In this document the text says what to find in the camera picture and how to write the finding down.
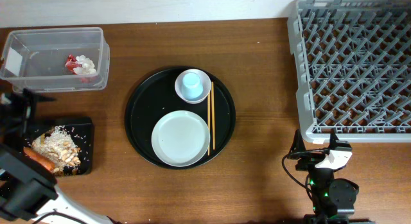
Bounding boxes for small white bowl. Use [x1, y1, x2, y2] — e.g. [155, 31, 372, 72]
[175, 69, 211, 104]

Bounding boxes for white round plate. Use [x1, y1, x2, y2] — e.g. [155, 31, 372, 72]
[151, 110, 211, 168]

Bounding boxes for orange carrot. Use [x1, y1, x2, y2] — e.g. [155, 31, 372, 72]
[23, 147, 55, 172]

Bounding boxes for grey dishwasher rack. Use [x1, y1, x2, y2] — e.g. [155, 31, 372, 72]
[287, 0, 410, 144]

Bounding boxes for white tissue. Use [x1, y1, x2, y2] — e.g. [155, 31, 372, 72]
[73, 55, 96, 74]

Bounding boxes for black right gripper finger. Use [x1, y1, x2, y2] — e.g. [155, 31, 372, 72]
[329, 130, 339, 150]
[288, 129, 306, 159]

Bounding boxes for clear plastic bin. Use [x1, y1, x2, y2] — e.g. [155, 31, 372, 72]
[1, 27, 110, 92]

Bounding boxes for rice and food scraps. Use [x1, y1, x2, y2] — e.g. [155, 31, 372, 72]
[30, 126, 91, 177]

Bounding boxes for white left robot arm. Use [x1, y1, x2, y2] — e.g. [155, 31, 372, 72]
[1, 89, 113, 223]

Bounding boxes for red snack wrapper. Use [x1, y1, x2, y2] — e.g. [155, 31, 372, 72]
[65, 55, 89, 75]

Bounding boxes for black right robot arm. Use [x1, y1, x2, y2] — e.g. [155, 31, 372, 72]
[281, 130, 375, 224]

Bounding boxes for light blue cup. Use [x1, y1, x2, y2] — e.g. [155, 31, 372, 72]
[181, 73, 203, 100]

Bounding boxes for wooden chopstick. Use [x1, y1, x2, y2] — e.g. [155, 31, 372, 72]
[211, 82, 216, 150]
[207, 92, 211, 156]

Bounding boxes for black rectangular tray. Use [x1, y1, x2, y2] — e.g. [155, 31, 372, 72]
[24, 117, 94, 175]

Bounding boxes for round black tray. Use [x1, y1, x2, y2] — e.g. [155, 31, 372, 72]
[125, 66, 236, 169]

